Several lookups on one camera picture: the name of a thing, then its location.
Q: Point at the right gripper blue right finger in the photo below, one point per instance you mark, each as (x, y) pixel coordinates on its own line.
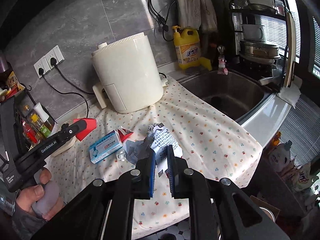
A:
(175, 174)

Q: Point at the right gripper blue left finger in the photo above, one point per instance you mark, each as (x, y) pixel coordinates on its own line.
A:
(144, 183)

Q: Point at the white printed paper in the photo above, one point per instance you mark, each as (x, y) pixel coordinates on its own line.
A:
(158, 139)

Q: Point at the blue white medicine box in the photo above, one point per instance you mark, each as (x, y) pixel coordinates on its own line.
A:
(105, 146)

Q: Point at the red paper piece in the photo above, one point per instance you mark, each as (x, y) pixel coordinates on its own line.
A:
(87, 125)

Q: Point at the cream trash bin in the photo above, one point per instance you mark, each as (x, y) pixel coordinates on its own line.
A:
(268, 213)

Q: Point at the person left hand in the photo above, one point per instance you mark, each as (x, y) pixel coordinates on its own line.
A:
(32, 194)

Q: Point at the white pill blister pack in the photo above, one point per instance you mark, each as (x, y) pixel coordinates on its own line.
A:
(121, 155)

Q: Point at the condiment bottles rack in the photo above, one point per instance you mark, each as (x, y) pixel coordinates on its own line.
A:
(10, 87)

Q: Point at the stainless steel sink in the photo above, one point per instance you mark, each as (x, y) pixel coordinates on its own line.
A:
(234, 94)

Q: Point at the white panda detergent bottle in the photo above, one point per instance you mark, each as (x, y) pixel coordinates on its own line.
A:
(279, 157)

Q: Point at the cream air fryer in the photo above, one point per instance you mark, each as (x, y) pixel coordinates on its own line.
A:
(128, 74)

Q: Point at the small pink figurine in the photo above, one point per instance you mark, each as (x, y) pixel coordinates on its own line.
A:
(222, 62)

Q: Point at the yellow dish soap bottle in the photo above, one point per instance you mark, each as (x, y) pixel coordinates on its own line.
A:
(188, 50)

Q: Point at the white cloth on counter edge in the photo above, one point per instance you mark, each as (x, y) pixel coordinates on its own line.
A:
(290, 94)

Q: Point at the hanging plastic bags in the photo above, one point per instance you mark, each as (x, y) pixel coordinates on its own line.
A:
(197, 14)

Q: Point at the black dish rack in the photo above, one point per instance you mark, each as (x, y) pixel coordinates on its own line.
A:
(267, 32)

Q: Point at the white wall socket panel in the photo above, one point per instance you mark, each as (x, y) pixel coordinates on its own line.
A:
(44, 62)

